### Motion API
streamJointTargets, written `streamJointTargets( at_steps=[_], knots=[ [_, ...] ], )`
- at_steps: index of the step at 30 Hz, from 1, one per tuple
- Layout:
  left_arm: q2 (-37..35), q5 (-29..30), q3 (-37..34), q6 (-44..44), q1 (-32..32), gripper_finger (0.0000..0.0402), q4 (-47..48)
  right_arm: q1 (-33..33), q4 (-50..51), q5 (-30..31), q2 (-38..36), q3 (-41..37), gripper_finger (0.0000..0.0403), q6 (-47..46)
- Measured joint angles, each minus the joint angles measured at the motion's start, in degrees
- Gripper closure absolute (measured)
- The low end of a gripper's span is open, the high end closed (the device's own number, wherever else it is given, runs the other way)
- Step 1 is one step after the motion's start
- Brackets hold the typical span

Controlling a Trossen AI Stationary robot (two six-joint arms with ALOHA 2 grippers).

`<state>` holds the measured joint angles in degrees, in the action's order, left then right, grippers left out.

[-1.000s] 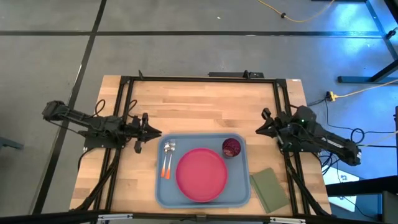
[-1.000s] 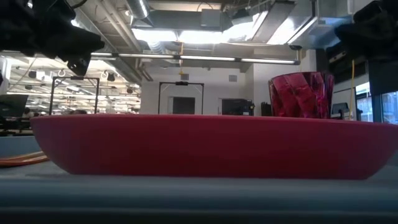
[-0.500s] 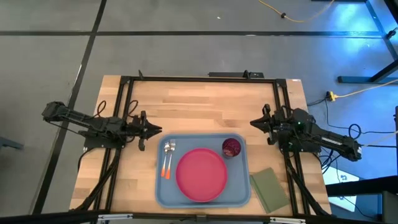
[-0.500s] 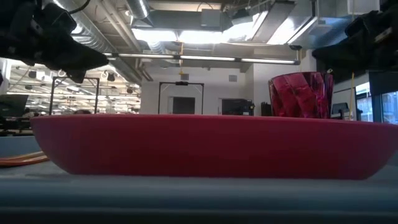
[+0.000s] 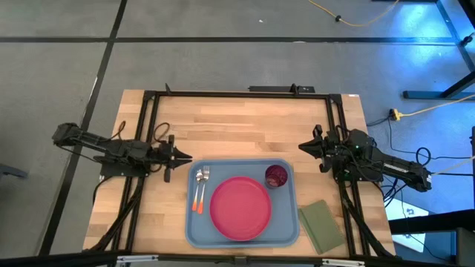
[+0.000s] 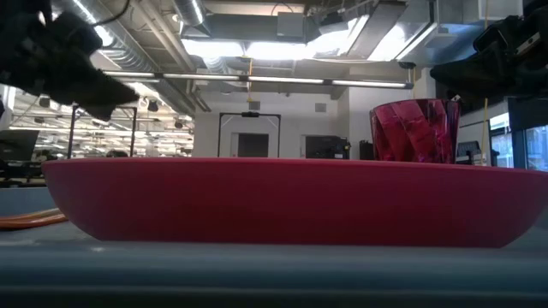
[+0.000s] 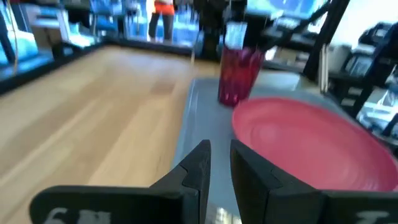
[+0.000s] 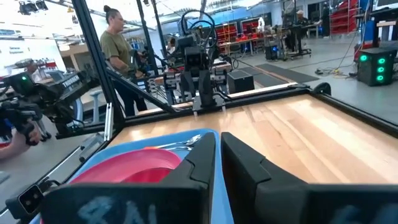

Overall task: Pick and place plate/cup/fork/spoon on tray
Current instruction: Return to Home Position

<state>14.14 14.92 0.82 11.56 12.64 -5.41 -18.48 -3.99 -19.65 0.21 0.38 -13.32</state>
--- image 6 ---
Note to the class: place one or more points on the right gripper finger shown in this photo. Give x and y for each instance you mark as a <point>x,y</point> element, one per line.
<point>471,72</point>

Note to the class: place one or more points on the dark computer monitor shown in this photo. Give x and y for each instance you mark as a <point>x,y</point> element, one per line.
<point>17,145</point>

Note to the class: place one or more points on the red round plate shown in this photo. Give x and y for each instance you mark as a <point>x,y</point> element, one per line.
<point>295,201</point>

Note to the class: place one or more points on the small black box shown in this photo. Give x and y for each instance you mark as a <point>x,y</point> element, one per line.
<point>366,149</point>

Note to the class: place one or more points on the red translucent cup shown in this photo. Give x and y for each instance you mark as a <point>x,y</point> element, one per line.
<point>415,130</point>

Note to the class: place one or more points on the black pole stand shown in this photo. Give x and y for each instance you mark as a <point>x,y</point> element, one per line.
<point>73,128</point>

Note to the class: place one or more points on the glass window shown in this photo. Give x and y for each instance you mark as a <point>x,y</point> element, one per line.
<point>537,147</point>

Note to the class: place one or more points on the grey rectangular air duct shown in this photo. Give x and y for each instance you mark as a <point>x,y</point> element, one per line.
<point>257,27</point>

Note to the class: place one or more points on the silver round air duct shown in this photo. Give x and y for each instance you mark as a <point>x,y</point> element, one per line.
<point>128,55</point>

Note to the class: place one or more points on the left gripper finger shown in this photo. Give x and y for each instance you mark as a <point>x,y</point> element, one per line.
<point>103,113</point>
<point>103,92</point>

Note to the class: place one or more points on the black equipment cabinet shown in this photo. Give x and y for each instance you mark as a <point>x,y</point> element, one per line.
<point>325,147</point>

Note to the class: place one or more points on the black portal frame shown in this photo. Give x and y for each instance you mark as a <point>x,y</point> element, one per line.
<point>219,132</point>

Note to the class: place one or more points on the grey wall vent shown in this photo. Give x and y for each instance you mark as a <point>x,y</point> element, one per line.
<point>320,107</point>
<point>254,105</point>

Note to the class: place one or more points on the long ceiling light bar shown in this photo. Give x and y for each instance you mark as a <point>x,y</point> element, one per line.
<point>257,79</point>

